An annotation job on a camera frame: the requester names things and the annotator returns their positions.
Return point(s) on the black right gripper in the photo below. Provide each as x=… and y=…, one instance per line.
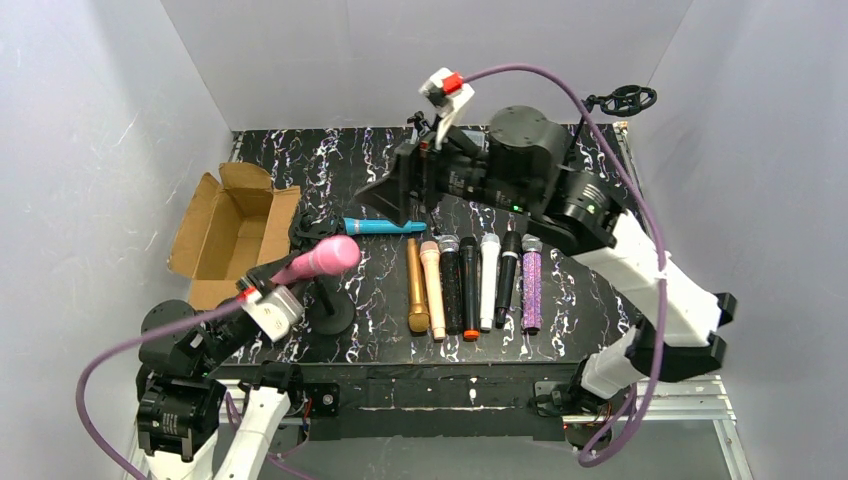
x=419, y=183

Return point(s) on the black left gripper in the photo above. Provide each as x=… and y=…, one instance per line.
x=258, y=283

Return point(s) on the black tripod microphone stand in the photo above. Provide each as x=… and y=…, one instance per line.
x=625, y=101
x=421, y=126

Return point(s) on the brown cardboard box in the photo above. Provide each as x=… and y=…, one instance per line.
x=235, y=220

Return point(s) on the black glitter silver-mesh microphone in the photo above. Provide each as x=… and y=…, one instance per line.
x=449, y=267

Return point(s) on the black round-base microphone stand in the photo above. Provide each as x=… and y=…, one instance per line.
x=332, y=310

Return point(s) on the pink microphone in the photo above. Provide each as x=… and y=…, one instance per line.
x=331, y=256

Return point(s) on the beige microphone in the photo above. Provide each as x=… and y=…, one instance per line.
x=429, y=257

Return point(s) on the black orange-tipped microphone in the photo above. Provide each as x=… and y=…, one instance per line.
x=469, y=267

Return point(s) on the turquoise blue microphone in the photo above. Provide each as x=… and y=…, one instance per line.
x=354, y=226

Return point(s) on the white microphone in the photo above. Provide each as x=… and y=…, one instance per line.
x=490, y=250

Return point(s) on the black white-banded microphone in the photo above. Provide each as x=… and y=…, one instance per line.
x=509, y=256

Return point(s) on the purple glitter microphone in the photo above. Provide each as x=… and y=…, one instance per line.
x=531, y=284

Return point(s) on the gold microphone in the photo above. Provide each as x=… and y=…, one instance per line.
x=418, y=312

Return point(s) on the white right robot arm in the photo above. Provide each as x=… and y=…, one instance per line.
x=522, y=169

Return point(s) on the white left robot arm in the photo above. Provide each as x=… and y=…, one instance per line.
x=179, y=401

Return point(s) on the clear plastic organizer box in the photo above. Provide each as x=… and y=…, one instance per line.
x=474, y=139

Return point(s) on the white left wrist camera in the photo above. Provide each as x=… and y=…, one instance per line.
x=274, y=313

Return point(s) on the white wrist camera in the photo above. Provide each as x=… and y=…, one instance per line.
x=448, y=93
x=274, y=313

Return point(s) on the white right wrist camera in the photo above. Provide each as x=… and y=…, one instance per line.
x=448, y=93

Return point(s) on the aluminium frame rail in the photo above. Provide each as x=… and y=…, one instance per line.
x=382, y=401

